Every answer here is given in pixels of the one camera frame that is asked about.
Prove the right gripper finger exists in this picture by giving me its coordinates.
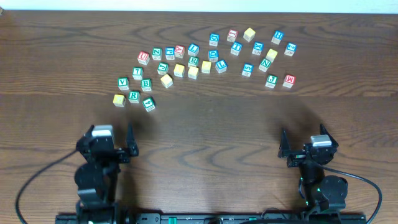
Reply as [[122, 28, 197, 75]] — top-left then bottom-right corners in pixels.
[[320, 124, 338, 146], [277, 129, 292, 158]]

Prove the green r block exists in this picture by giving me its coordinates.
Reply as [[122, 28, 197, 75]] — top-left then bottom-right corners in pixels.
[[128, 91, 141, 104], [188, 56, 199, 67]]

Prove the green B block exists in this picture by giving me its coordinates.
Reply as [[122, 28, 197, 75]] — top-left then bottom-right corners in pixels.
[[141, 78, 152, 91]]

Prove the yellow O block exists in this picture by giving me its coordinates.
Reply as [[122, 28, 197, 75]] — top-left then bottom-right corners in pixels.
[[201, 60, 211, 74]]

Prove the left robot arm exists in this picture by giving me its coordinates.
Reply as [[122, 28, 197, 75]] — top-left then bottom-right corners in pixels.
[[74, 124, 139, 224]]

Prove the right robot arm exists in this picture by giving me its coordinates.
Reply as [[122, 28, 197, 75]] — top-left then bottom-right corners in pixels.
[[278, 124, 348, 223]]

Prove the green 4 block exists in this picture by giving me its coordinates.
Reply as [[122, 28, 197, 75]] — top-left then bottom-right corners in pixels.
[[142, 97, 155, 112]]

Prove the red M block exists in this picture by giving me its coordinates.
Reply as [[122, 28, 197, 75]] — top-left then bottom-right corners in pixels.
[[282, 74, 296, 88]]

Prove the green V block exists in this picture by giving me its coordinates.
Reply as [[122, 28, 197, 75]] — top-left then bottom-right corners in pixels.
[[118, 77, 129, 91]]

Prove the green J block right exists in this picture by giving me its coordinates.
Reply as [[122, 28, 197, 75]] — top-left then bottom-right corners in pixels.
[[265, 75, 278, 88]]

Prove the green j block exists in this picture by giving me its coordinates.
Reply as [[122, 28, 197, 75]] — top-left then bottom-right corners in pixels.
[[265, 75, 278, 88], [157, 62, 169, 75]]

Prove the green 7 block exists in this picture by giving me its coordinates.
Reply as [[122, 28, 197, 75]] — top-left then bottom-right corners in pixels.
[[132, 67, 144, 80]]

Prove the yellow tilted block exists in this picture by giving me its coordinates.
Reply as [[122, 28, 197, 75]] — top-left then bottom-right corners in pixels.
[[160, 74, 173, 88]]

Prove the green N block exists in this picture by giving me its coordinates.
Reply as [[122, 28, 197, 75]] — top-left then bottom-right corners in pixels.
[[259, 58, 272, 72]]

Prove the green J block left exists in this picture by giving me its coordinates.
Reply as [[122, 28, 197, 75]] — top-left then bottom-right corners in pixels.
[[157, 62, 169, 75]]

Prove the blue 5 block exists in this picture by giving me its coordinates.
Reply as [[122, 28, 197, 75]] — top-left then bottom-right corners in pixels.
[[242, 63, 254, 77]]

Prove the blue 2 block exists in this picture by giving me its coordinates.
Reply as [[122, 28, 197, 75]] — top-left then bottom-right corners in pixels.
[[284, 42, 297, 57]]

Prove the red U block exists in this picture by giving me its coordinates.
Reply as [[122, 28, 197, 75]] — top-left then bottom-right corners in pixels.
[[137, 51, 150, 65]]

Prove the green Z block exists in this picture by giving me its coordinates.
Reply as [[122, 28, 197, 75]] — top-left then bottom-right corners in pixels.
[[152, 47, 162, 60]]

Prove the blue L block lower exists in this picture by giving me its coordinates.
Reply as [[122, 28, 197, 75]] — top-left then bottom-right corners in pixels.
[[215, 60, 228, 73]]

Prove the blue l block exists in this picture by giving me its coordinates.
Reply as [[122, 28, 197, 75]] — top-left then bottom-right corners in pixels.
[[215, 60, 228, 73], [187, 44, 200, 57]]

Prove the blue P block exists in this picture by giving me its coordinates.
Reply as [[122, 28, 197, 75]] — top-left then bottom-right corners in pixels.
[[165, 47, 175, 60]]

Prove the blue X block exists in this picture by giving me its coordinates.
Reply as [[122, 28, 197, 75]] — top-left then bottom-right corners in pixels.
[[252, 42, 264, 55]]

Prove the blue H block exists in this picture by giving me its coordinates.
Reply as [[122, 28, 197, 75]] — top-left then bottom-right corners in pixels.
[[271, 30, 284, 45]]

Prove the red A block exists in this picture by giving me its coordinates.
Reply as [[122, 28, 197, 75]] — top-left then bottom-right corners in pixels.
[[174, 45, 185, 58]]

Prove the blue T block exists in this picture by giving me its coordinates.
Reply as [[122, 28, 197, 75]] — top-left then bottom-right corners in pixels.
[[231, 42, 243, 56]]

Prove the blue L block upper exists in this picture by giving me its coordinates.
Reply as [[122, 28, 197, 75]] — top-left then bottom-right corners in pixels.
[[187, 44, 200, 57]]

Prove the blue D block lower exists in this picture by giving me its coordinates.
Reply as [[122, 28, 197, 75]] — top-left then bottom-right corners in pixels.
[[208, 50, 218, 62]]

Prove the yellow block top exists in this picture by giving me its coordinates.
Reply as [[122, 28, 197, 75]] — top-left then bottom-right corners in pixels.
[[243, 27, 256, 42]]

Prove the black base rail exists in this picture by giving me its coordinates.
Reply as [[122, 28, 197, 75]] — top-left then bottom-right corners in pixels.
[[55, 212, 368, 224]]

